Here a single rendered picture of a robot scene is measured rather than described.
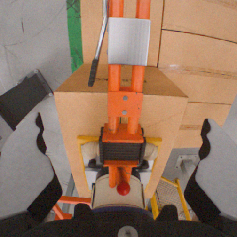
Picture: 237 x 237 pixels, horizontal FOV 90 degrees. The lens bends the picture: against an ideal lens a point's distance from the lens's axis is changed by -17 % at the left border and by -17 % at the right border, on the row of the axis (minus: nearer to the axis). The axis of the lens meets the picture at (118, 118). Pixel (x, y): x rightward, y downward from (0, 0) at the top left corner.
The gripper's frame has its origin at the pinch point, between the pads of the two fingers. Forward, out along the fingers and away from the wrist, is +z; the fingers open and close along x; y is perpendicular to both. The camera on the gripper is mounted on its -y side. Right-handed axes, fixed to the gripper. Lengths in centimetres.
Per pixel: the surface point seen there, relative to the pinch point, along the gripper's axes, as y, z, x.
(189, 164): 146, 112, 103
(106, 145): 15.5, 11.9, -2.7
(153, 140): 25.3, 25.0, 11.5
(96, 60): -1.7, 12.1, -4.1
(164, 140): 26.6, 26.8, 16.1
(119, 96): 4.3, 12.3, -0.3
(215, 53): -2, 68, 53
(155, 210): 151, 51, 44
